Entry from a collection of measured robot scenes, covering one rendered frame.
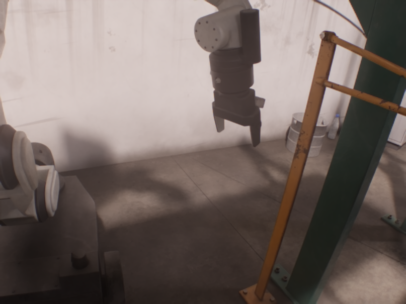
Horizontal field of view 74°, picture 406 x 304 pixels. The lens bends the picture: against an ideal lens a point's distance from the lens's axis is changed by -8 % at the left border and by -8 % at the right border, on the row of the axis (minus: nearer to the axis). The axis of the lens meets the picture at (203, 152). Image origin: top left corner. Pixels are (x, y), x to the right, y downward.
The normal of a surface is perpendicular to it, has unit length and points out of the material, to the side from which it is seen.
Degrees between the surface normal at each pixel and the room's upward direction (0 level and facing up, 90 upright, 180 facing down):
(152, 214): 0
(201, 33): 107
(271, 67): 90
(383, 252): 0
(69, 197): 0
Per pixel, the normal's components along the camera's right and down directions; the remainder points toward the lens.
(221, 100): -0.69, 0.51
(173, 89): 0.47, 0.43
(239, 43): 0.73, 0.33
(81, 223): 0.10, -0.89
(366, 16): -0.88, 0.13
